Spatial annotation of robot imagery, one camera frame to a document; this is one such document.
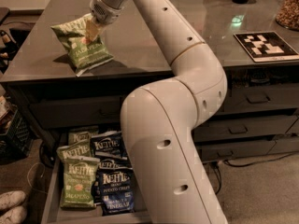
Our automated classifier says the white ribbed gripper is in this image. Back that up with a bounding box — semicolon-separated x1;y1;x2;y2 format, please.
85;0;127;42

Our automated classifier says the green jalapeno chip bag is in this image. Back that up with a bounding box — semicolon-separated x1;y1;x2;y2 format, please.
51;13;114;77

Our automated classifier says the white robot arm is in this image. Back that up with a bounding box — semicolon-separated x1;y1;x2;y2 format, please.
88;0;228;224

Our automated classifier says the grey top left drawer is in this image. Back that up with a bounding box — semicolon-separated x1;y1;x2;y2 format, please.
29;96;124;129

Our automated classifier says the rear green chip bag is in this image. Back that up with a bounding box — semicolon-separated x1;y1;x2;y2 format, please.
68;126;99;145

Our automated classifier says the rear blue chip bag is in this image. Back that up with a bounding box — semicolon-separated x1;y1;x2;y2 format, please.
91;131;127;159

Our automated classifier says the front blue vinegar chip bag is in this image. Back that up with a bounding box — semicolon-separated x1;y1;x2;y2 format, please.
95;168;134;215

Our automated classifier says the grey bottom right drawer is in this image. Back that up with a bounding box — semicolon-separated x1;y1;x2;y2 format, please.
198;136;299;162

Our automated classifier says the open grey middle drawer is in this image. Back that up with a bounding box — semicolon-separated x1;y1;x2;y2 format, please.
42;127;150;224

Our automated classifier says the grey top right drawer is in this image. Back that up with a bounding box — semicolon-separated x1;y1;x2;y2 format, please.
220;83;299;114

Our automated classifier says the grey middle right drawer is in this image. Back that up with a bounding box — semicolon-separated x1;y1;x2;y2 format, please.
193;115;297;142

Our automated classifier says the black plastic crate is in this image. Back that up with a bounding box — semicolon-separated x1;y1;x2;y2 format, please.
0;110;33;159

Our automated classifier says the black white fiducial marker board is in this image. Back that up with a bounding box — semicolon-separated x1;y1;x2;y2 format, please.
234;31;299;63

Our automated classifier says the upper white shoe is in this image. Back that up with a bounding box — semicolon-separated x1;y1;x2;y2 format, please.
0;190;26;212

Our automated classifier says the white shoe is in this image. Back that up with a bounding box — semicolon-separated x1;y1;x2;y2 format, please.
0;206;27;224
0;190;26;212

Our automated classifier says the glass jar of snacks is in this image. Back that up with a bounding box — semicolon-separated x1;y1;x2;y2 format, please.
276;0;299;31

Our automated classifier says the lower white shoe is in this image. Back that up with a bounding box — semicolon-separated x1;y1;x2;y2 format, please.
0;206;27;224

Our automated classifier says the grey cabinet frame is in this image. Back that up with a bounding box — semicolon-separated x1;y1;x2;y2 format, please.
2;71;299;149

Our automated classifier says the black power cable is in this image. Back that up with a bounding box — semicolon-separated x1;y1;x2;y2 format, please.
208;152;299;196

